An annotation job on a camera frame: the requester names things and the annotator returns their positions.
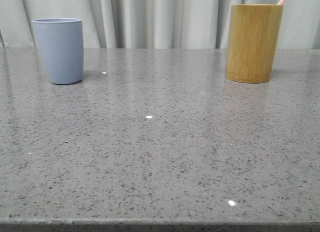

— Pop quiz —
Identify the blue plastic cup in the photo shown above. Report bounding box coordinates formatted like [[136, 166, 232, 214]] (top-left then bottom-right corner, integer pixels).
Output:
[[32, 18, 84, 85]]

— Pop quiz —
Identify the bamboo wooden cup holder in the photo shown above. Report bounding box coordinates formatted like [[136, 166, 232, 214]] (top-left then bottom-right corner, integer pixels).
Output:
[[225, 4, 284, 84]]

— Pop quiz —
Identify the grey-white curtain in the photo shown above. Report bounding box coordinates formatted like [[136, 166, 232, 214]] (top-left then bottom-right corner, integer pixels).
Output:
[[0, 0, 320, 49]]

